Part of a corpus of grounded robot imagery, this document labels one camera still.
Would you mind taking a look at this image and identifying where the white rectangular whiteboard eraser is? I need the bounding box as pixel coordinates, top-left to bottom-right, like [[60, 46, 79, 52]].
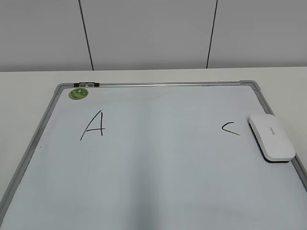
[[248, 114, 295, 162]]

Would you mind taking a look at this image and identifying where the round green magnet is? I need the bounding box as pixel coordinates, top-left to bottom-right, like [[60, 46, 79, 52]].
[[69, 88, 89, 100]]

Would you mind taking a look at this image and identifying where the white whiteboard with grey frame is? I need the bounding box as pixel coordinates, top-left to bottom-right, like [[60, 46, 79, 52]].
[[0, 80, 307, 230]]

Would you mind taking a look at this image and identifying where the black and silver frame clip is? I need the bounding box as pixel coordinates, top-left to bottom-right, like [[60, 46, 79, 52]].
[[73, 82, 100, 88]]

